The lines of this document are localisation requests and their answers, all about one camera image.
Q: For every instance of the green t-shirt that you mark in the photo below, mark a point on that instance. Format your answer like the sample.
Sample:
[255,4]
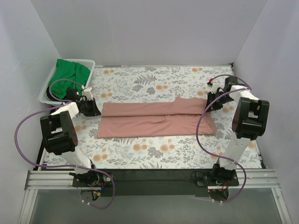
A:
[68,71]

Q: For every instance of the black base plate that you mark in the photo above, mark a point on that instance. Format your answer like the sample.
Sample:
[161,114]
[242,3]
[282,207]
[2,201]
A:
[155,182]

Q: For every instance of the floral table mat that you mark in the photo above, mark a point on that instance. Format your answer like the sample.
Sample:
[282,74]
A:
[154,84]

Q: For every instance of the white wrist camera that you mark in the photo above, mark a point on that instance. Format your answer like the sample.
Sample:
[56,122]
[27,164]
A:
[214,86]
[87,92]

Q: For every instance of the pink t-shirt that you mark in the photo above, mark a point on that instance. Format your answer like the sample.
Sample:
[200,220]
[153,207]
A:
[183,116]

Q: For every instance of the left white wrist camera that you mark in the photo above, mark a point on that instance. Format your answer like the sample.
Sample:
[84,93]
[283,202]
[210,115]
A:
[87,92]

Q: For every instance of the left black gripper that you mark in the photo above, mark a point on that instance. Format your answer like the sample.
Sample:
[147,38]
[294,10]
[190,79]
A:
[88,106]

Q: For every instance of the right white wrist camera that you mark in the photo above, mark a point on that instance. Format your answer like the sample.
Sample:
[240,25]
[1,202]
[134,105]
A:
[214,86]

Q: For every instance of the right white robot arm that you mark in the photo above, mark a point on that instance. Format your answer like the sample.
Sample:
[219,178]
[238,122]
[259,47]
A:
[249,122]

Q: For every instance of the aluminium frame rail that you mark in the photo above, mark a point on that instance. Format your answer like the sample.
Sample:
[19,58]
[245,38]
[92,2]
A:
[256,179]

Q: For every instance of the black garment in basket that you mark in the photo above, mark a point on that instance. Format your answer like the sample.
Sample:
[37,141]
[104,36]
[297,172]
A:
[50,95]

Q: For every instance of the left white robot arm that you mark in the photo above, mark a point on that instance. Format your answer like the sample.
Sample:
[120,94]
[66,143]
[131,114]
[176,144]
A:
[60,138]

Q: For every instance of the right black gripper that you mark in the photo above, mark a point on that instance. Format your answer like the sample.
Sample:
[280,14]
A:
[215,101]

